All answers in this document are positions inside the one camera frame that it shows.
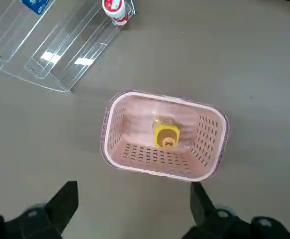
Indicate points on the clear acrylic stepped shelf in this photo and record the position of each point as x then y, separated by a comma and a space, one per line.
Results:
47, 49

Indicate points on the yellow drink bottle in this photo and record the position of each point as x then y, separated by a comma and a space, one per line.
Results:
165, 134

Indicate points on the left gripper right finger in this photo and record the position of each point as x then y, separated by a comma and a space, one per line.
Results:
209, 224

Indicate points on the pink plastic basket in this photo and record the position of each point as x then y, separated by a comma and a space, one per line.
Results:
159, 164

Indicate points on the blue carton box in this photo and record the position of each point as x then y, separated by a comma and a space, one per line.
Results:
35, 5

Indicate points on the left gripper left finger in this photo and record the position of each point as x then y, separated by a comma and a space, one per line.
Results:
55, 211

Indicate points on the small red white bottle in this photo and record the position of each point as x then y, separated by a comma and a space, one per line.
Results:
115, 10

